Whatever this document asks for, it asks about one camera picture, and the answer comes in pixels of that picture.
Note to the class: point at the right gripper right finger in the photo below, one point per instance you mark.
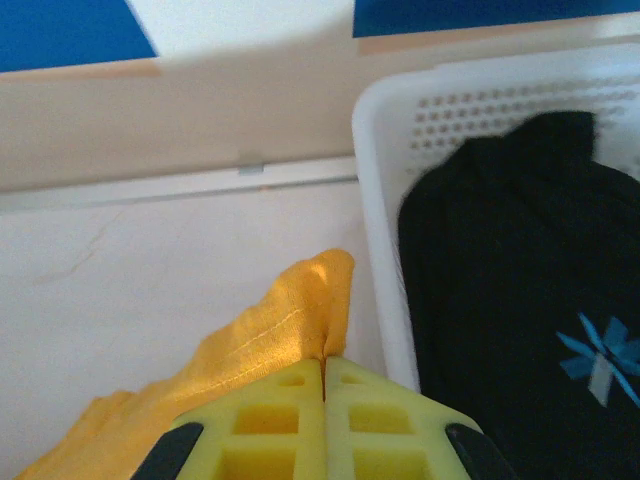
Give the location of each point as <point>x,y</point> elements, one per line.
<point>390,425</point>

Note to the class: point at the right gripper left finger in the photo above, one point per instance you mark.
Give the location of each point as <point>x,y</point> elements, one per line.
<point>260,425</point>

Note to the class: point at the yellow t-shirt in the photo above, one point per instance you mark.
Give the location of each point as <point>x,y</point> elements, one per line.
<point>260,340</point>

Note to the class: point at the black t-shirt with blue print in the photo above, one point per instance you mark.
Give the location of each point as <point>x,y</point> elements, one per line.
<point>500,250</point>

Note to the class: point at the white perforated plastic basket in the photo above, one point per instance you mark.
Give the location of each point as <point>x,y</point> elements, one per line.
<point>380,200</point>

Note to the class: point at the thin aluminium table edge rail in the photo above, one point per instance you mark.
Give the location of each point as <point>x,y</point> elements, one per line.
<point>150,187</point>

